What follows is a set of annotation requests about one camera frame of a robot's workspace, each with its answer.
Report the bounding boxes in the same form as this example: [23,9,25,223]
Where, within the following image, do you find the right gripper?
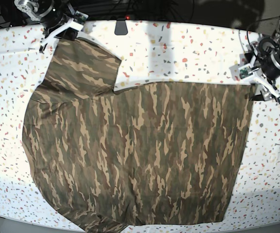
[39,12,78,52]

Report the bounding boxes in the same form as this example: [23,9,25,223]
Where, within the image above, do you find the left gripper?
[245,37,280,104]

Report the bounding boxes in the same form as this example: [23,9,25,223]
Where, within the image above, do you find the camouflage T-shirt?
[22,39,254,233]

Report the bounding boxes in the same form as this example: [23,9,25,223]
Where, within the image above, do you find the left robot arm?
[239,16,280,103]

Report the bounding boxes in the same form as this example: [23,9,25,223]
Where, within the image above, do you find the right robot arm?
[14,0,280,101]

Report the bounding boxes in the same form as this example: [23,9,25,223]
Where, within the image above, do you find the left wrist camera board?
[239,64,252,79]

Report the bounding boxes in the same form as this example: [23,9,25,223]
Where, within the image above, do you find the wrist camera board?
[239,64,252,79]
[74,11,88,25]

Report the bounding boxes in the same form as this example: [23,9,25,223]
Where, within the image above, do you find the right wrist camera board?
[74,11,88,25]

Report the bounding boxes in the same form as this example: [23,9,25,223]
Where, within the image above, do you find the black cables behind table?
[0,0,196,27]

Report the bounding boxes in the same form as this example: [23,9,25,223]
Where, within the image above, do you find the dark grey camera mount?
[115,20,128,36]

